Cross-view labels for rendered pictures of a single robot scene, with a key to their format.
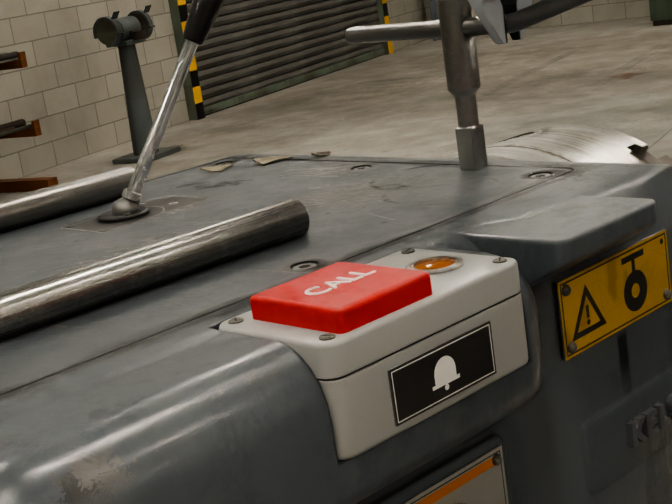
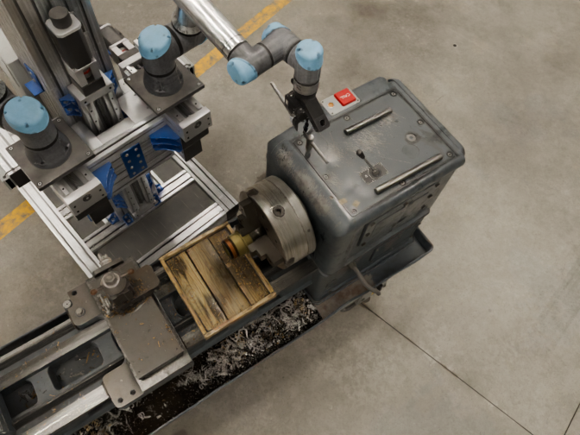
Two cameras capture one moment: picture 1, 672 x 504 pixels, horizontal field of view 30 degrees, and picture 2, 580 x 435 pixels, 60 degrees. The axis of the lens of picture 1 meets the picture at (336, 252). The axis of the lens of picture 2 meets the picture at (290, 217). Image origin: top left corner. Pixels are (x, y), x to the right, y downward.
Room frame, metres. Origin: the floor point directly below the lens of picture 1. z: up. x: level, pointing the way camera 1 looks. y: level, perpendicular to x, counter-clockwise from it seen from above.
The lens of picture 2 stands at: (1.80, -0.10, 2.69)
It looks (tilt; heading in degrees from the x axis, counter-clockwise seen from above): 63 degrees down; 182
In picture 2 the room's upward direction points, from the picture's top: 8 degrees clockwise
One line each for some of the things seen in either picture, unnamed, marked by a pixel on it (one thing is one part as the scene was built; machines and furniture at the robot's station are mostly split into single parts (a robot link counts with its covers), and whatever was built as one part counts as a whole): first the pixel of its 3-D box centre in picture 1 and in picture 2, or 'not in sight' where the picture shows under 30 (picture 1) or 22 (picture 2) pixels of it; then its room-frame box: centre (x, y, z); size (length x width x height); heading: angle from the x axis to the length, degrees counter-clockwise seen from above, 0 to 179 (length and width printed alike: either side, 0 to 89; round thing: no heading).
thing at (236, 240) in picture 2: not in sight; (237, 244); (1.12, -0.29, 1.08); 0.09 x 0.09 x 0.09; 43
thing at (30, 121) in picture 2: not in sight; (28, 121); (0.91, -1.01, 1.33); 0.13 x 0.12 x 0.14; 73
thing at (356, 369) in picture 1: (380, 342); (339, 105); (0.56, -0.01, 1.23); 0.13 x 0.08 x 0.05; 133
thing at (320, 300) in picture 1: (342, 303); (344, 97); (0.55, 0.00, 1.26); 0.06 x 0.06 x 0.02; 43
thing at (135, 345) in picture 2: not in sight; (133, 314); (1.39, -0.61, 0.95); 0.43 x 0.17 x 0.05; 43
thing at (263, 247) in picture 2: not in sight; (269, 253); (1.13, -0.17, 1.09); 0.12 x 0.11 x 0.05; 43
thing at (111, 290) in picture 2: not in sight; (112, 281); (1.34, -0.65, 1.13); 0.08 x 0.08 x 0.03
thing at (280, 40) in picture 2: not in sight; (279, 45); (0.74, -0.23, 1.65); 0.11 x 0.11 x 0.08; 53
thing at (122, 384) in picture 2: not in sight; (125, 329); (1.43, -0.63, 0.90); 0.47 x 0.30 x 0.06; 43
